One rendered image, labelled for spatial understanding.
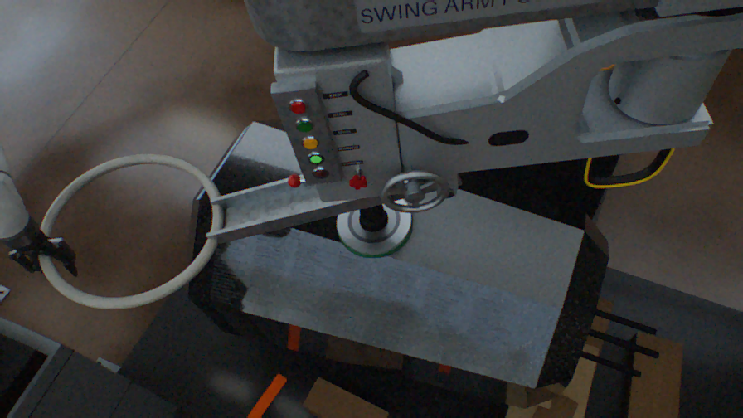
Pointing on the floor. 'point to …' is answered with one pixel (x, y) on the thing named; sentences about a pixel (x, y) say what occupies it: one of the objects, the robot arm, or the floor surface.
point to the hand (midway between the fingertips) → (60, 269)
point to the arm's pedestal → (79, 385)
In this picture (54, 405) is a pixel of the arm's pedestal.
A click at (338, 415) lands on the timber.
